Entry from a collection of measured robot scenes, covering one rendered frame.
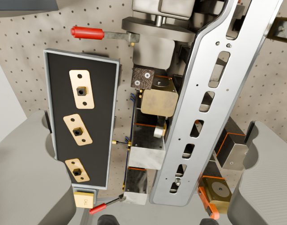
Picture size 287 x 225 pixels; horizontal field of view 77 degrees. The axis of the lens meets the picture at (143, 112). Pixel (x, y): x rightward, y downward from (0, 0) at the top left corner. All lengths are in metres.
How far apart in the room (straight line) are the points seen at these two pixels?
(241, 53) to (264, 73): 0.44
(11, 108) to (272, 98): 2.05
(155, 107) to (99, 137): 0.16
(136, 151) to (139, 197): 0.28
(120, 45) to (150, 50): 0.40
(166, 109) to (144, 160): 0.17
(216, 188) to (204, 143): 0.26
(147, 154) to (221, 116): 0.27
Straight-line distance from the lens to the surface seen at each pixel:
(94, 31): 0.38
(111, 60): 0.35
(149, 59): 0.44
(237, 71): 0.59
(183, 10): 0.32
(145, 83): 0.43
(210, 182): 0.89
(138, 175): 0.80
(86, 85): 0.38
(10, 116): 2.18
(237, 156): 0.73
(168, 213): 2.36
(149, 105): 0.48
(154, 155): 0.54
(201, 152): 0.71
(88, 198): 0.63
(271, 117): 1.15
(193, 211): 2.39
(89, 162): 0.51
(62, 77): 0.40
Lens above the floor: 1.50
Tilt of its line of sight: 60 degrees down
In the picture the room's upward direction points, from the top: 180 degrees counter-clockwise
